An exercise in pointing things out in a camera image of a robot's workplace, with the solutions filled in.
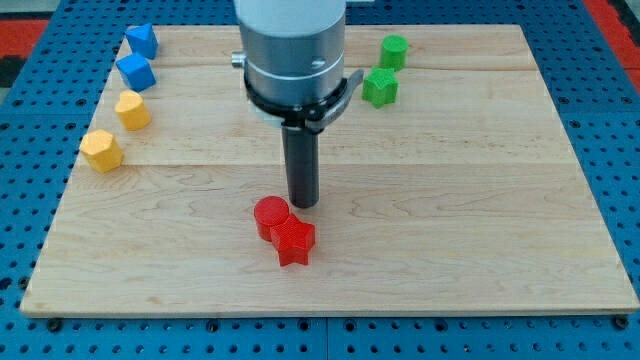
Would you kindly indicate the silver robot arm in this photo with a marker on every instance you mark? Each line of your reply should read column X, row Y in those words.
column 294, row 49

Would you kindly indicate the blue cube block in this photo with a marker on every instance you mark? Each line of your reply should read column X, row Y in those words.
column 136, row 72

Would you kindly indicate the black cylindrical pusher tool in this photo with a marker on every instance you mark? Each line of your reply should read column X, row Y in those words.
column 302, row 170

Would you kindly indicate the red cylinder block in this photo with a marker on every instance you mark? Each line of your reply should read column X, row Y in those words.
column 268, row 212

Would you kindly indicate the red star block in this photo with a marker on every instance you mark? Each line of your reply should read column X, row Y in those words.
column 293, row 240

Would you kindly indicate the green star block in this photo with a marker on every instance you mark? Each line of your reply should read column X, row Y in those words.
column 380, row 87

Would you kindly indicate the wooden board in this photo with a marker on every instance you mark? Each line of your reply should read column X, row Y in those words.
column 462, row 198

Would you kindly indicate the green cylinder block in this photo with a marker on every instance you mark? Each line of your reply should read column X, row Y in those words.
column 393, row 53

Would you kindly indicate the yellow heart block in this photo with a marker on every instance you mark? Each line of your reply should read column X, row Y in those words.
column 131, row 111

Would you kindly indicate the yellow hexagon block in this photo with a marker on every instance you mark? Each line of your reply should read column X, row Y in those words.
column 101, row 150

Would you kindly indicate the blue triangular block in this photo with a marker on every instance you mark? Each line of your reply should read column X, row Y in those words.
column 142, row 39

